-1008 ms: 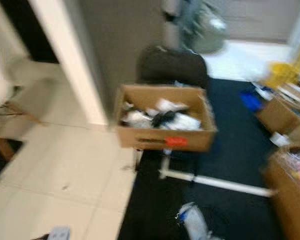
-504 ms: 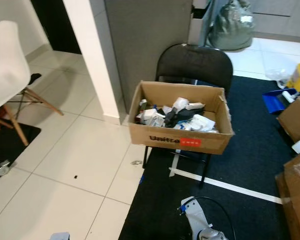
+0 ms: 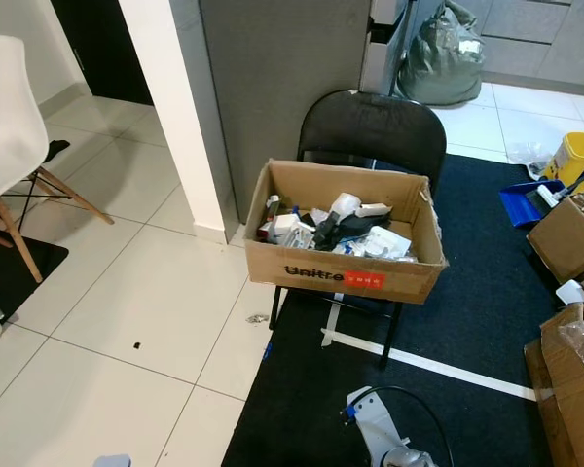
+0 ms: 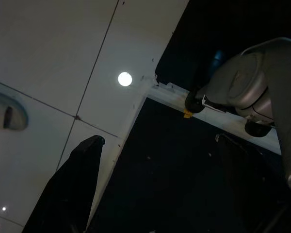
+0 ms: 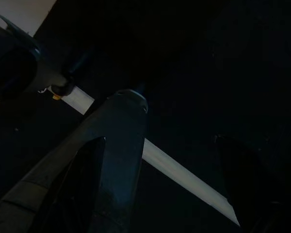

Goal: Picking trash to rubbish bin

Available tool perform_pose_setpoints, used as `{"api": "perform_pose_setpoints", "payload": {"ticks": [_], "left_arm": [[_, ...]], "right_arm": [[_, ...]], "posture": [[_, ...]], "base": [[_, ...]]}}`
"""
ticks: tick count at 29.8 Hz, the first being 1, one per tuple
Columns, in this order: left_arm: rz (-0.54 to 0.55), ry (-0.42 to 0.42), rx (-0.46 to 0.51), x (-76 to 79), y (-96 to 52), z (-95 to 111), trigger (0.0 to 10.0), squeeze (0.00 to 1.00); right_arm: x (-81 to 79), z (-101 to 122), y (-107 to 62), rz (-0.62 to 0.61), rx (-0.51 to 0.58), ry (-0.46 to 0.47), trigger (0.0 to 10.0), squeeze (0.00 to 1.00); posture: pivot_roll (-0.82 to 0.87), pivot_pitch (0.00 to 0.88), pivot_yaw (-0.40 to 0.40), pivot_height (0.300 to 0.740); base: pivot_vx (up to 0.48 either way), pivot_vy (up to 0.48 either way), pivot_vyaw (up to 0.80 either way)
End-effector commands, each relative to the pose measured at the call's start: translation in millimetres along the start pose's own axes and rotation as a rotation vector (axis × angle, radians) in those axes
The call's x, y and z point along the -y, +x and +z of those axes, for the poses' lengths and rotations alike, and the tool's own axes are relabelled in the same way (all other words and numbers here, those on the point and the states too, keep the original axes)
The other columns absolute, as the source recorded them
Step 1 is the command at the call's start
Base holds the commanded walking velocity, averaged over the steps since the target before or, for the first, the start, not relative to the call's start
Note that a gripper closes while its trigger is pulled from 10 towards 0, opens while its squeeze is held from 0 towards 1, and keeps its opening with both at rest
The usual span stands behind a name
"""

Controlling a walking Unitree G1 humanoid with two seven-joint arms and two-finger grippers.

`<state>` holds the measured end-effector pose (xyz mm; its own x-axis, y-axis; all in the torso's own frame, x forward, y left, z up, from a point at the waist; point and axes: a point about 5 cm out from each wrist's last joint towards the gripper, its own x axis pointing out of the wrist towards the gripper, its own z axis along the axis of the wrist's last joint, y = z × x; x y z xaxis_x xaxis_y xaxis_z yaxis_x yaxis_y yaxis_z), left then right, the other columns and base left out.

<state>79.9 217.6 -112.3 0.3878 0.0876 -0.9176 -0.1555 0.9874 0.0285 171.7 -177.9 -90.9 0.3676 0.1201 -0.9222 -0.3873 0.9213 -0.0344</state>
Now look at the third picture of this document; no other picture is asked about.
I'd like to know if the grey kitchen cabinet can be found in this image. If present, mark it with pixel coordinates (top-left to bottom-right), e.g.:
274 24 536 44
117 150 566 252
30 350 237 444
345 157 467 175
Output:
477 0 584 93

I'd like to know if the white drawer cabinet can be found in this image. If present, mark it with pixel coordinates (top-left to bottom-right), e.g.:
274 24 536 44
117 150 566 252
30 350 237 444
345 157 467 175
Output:
360 0 405 93

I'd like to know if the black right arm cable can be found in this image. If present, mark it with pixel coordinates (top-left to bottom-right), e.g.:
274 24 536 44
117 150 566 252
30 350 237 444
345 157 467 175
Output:
360 384 456 467

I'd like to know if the printed cardboard rubbish box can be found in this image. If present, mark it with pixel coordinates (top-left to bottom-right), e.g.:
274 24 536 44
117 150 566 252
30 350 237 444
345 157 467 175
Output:
243 159 449 305

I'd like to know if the blue dustpan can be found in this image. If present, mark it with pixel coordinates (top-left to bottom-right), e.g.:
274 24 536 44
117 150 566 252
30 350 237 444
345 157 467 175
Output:
498 178 566 230

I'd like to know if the yellow bucket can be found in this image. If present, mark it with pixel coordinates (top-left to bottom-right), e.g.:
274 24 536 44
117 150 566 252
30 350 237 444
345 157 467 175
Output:
547 131 584 191

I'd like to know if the white chair with wooden legs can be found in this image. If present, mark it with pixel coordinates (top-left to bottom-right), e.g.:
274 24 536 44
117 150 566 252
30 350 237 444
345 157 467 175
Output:
0 34 116 283

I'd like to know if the dustpan brush with dark handle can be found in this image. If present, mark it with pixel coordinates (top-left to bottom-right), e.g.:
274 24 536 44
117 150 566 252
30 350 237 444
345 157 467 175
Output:
535 146 584 210

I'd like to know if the crumpled white wrapper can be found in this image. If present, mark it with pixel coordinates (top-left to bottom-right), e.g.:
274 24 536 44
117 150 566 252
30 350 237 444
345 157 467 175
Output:
268 214 317 247

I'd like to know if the plain brown cardboard box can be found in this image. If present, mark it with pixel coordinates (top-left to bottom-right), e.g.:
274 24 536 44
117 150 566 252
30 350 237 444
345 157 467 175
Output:
526 195 584 285

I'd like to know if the small white object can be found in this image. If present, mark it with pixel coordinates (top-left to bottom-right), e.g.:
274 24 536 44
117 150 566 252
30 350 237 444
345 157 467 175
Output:
555 280 584 305

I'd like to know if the small black rug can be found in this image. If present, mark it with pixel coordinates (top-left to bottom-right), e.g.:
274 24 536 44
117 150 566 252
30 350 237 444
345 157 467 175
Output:
0 233 69 317

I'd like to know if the dark blue carpet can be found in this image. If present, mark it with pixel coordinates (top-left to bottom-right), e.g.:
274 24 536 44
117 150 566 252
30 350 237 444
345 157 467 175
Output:
219 154 584 467

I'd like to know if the plastic wrapped cardboard box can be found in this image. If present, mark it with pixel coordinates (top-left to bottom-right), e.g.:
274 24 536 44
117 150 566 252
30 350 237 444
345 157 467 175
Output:
524 302 584 467

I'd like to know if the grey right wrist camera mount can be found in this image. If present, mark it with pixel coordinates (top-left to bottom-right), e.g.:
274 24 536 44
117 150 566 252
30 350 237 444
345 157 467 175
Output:
343 386 408 467

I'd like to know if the white paper cup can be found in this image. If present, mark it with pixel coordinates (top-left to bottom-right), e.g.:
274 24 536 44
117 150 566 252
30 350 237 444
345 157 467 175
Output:
328 193 363 223

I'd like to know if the white tape line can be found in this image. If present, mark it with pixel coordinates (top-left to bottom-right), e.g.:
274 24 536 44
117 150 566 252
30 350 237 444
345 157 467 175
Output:
319 292 538 402

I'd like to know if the black crumpled item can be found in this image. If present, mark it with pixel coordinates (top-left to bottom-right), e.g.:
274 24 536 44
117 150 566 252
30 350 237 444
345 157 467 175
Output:
314 209 381 252

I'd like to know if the black folding chair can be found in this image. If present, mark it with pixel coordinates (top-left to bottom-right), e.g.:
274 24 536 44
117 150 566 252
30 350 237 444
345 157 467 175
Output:
268 90 449 369

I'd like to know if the flat white box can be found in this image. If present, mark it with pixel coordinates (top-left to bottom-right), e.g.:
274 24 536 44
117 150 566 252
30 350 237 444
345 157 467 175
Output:
355 202 393 218

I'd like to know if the white plastic packet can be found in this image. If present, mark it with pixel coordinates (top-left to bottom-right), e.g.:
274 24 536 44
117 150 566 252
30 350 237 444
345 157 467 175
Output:
360 226 415 262

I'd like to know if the grey green rubbish bag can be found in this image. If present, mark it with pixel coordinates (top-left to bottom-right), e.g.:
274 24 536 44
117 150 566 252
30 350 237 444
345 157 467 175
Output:
397 0 488 106

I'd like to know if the dark door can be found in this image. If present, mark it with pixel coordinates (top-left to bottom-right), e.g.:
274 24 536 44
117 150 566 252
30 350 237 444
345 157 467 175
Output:
51 0 152 106

